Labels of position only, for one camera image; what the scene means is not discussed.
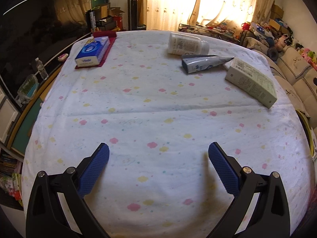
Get beige sectional sofa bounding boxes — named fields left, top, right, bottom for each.
left=243, top=37, right=316, bottom=132

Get small white pill bottle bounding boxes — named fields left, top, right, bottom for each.
left=167, top=33, right=210, bottom=55

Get pile of plush toys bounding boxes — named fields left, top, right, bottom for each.
left=273, top=34, right=316, bottom=70

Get clear water bottle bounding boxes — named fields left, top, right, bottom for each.
left=35, top=58, right=49, bottom=81

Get white dotted tablecloth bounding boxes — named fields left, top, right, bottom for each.
left=22, top=31, right=314, bottom=237

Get pale green carton box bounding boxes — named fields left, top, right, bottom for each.
left=225, top=58, right=277, bottom=108

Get silver blue toothpaste tube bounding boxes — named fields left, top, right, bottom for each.
left=182, top=55, right=234, bottom=74

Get cluttered low glass table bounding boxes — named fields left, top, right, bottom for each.
left=178, top=24, right=240, bottom=43

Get yellow rimmed black trash bin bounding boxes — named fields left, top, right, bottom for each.
left=296, top=109, right=316, bottom=158

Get cream floral curtains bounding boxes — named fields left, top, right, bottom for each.
left=143, top=0, right=274, bottom=33

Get black flat television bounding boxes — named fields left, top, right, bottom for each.
left=1, top=0, right=91, bottom=92

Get blue tissue pack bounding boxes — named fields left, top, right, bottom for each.
left=75, top=36, right=110, bottom=68

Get black tower fan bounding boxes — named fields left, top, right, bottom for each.
left=128, top=0, right=138, bottom=31

